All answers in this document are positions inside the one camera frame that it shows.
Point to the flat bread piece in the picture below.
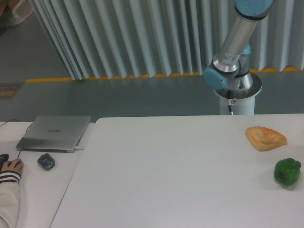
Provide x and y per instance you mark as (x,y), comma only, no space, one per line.
(265,139)

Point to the green bell pepper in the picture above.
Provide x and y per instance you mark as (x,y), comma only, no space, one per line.
(287,171)

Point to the black computer mouse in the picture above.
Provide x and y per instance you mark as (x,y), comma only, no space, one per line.
(3,159)

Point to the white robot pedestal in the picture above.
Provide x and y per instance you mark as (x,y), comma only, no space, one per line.
(238,97)

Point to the brown cardboard box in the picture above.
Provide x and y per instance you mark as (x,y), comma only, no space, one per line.
(14,12)

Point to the silver closed laptop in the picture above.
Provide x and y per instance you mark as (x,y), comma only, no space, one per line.
(61,133)

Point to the white folding partition screen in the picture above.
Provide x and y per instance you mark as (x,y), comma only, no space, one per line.
(108,38)

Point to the dark grey small device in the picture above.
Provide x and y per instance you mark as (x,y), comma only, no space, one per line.
(46,162)

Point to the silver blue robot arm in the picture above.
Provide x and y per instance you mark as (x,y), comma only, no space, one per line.
(225,64)

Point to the cream sleeved forearm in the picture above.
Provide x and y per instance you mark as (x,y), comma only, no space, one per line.
(9,198)

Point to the person's hand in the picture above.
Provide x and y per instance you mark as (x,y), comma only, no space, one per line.
(15,165)

